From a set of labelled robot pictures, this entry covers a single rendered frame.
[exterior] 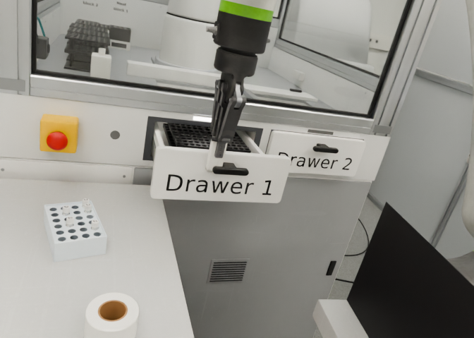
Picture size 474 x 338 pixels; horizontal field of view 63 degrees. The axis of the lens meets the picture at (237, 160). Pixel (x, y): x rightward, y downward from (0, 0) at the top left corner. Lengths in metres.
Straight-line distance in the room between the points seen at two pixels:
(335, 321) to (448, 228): 1.99
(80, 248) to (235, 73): 0.40
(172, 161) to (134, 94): 0.21
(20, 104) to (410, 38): 0.95
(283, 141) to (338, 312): 0.47
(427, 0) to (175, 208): 0.84
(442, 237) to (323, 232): 1.52
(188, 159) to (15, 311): 0.38
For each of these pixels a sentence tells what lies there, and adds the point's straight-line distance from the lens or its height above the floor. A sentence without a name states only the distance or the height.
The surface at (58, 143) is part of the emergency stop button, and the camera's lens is 0.87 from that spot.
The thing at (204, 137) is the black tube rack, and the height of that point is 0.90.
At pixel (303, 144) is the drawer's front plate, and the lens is 1.05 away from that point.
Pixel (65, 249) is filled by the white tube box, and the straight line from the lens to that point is 0.71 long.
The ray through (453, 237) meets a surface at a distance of 2.64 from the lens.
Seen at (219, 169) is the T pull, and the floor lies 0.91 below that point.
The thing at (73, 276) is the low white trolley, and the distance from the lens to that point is 0.70.
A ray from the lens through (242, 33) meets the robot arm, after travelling 0.66.
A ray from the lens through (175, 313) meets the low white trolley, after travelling 0.64.
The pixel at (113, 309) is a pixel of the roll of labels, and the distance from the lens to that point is 0.61.
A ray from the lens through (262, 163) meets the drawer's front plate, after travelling 0.82.
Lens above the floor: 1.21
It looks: 22 degrees down
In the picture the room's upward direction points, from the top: 13 degrees clockwise
